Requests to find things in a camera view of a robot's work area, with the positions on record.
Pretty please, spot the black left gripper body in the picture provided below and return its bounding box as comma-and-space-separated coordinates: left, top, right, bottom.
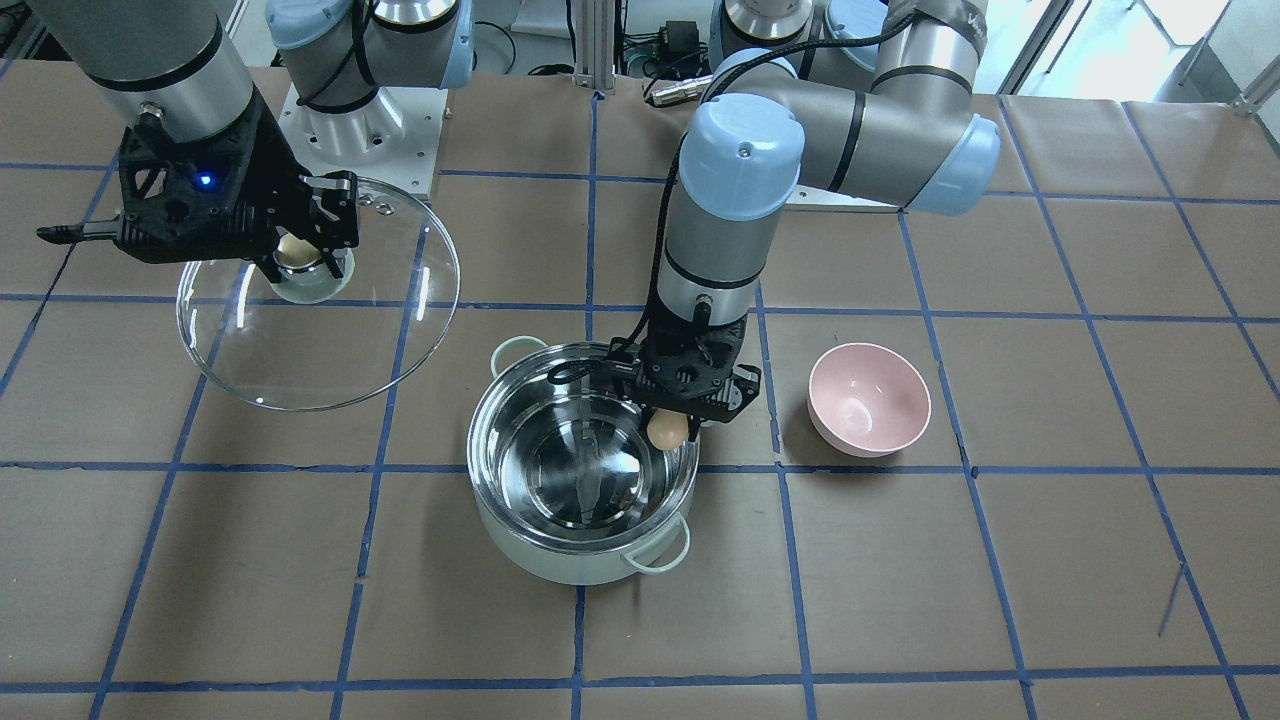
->
605, 315, 763, 423

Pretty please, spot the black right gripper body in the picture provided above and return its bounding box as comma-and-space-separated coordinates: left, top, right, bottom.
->
113, 92, 358, 264

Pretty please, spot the brown egg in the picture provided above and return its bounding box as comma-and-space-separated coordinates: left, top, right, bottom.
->
645, 407, 690, 452

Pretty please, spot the glass pot lid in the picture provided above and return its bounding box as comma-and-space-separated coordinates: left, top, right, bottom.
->
175, 179, 461, 413

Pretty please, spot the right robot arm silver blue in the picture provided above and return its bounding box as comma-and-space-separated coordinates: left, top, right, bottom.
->
32, 1, 474, 292

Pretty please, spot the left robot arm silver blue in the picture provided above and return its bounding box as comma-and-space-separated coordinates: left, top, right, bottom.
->
602, 1, 1001, 451

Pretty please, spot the pale green steel pot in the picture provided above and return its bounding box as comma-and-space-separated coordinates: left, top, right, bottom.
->
466, 336, 701, 585

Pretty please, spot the pink bowl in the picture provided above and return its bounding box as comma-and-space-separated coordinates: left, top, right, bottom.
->
806, 342, 933, 459

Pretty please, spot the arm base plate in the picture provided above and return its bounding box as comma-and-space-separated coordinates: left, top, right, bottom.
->
278, 87, 449, 200

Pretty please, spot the aluminium frame post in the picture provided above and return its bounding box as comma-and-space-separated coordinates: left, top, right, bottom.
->
566, 1, 622, 96

